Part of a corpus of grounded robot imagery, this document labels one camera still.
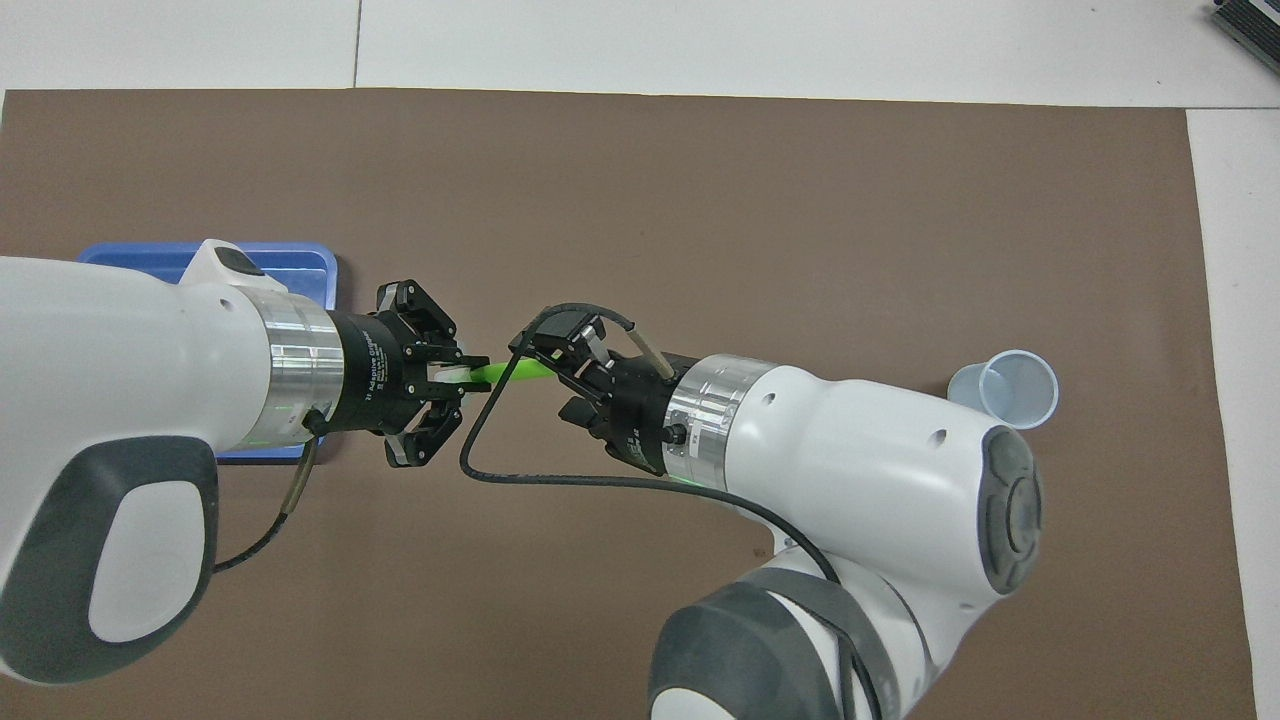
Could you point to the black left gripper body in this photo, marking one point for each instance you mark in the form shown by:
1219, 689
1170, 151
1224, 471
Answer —
375, 375

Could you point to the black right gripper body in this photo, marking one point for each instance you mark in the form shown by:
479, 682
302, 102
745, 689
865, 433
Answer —
630, 410

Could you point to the green pen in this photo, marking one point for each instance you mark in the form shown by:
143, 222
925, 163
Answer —
510, 372

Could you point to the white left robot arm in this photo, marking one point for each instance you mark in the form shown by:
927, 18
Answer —
120, 360

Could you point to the blue plastic tray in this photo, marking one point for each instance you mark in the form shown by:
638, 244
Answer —
300, 262

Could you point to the brown table mat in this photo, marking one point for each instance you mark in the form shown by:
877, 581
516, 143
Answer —
700, 220

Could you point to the translucent plastic cup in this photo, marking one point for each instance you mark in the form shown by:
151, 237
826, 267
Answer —
1020, 390

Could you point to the grey striped device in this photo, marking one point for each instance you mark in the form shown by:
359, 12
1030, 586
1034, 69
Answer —
1255, 25

